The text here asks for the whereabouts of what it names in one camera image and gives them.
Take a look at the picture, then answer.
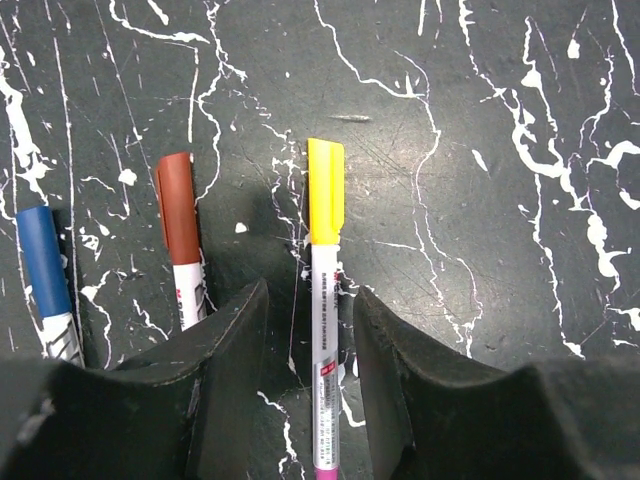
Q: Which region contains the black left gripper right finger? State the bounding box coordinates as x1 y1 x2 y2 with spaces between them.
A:
353 289 639 479

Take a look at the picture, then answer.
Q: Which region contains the purple white pen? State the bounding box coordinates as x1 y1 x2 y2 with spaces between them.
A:
311 245 340 479

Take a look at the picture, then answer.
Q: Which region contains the red white pen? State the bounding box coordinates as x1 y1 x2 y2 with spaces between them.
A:
172 260 207 331

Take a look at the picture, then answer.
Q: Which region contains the yellow pen cap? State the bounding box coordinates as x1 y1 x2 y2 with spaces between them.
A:
308 138 345 245

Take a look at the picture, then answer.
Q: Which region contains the brown pen cap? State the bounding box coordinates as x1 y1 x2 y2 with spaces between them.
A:
155 152 200 266

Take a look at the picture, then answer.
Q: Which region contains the blue white pen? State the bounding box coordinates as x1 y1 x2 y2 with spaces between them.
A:
41 312 85 367

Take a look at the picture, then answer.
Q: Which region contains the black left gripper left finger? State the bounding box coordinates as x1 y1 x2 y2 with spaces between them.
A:
1 280 269 479

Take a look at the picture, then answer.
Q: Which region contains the blue pen cap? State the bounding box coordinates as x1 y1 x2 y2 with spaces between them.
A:
16 205 72 317

